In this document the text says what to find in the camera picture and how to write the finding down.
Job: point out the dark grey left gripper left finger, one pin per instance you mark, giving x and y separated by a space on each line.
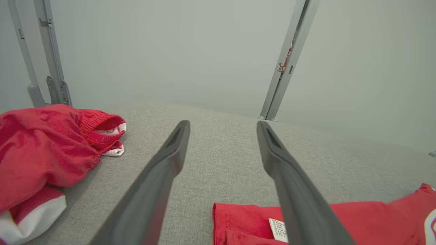
150 197

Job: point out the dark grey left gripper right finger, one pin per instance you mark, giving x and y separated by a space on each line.
299 204

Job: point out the red white Bulls jersey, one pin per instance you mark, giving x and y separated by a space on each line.
374 221

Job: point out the red Bulls shorts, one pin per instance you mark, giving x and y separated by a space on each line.
41 153

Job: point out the grey metal partition post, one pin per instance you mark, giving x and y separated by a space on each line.
51 51
289 61

